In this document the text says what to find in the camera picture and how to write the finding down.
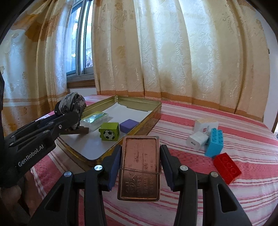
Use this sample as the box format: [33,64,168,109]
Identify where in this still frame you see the red toy building brick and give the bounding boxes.
[213,153,242,185]

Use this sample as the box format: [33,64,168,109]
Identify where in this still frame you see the red striped bed cover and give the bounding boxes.
[30,96,277,225]

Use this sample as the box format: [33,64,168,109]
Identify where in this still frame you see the green soccer ball block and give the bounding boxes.
[99,122,120,141]

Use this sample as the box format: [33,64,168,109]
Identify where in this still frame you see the clear plastic case green contents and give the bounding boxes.
[80,112,109,132]

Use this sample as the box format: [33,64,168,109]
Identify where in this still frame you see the blue toy building brick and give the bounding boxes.
[205,128,224,158]

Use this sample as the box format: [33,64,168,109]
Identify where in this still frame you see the gold metal tin tray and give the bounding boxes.
[56,96,162,171]

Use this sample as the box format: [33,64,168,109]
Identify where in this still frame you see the purple cube block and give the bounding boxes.
[120,119,139,134]

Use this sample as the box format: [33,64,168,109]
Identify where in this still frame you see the white usb charger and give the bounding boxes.
[186,131,209,151]

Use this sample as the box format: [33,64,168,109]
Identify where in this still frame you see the cream side curtain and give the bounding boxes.
[1,0,73,135]

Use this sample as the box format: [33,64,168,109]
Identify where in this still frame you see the white box with gold top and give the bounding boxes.
[193,118,219,135]

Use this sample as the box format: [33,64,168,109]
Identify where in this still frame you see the cream patterned curtain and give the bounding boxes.
[92,1,270,121]

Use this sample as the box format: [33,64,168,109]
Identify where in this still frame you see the window with frame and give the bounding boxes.
[65,1,95,89]

